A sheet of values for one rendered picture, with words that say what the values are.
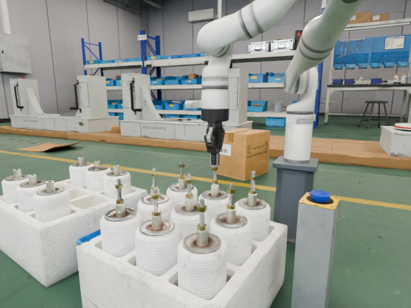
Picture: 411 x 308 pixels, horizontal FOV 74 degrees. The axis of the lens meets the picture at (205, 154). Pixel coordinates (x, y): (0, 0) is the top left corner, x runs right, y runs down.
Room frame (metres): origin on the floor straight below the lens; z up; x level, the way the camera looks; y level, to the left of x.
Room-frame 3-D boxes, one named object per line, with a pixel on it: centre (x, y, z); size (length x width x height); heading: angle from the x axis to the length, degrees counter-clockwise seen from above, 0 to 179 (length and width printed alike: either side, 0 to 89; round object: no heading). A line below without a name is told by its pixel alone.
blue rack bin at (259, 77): (5.45, -1.00, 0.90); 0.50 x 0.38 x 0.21; 155
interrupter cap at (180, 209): (0.64, 0.04, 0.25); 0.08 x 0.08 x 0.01
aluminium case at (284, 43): (5.22, -1.41, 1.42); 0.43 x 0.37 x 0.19; 158
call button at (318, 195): (0.54, -0.24, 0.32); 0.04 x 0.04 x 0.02
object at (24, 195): (0.85, 0.56, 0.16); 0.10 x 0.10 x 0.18
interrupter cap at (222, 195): (0.74, -0.03, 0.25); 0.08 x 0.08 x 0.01
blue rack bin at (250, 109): (5.43, -1.00, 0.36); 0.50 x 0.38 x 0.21; 157
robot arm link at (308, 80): (0.97, -0.34, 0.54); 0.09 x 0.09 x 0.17; 84
